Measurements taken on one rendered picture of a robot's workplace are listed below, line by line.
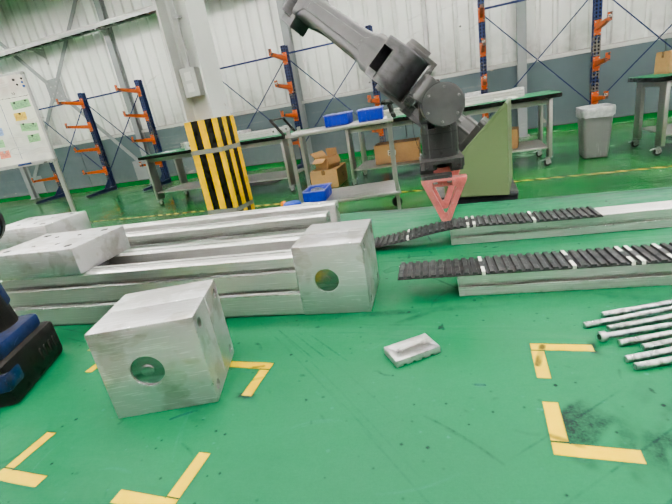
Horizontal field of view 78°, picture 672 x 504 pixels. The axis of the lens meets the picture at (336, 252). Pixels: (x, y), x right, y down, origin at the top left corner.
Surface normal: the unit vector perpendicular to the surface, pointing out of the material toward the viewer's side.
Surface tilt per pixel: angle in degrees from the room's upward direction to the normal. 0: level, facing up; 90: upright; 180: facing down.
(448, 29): 90
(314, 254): 90
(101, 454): 0
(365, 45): 58
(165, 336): 90
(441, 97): 90
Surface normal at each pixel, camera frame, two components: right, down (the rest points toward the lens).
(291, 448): -0.16, -0.93
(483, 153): -0.40, 0.36
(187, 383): 0.06, 0.33
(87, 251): 0.97, -0.08
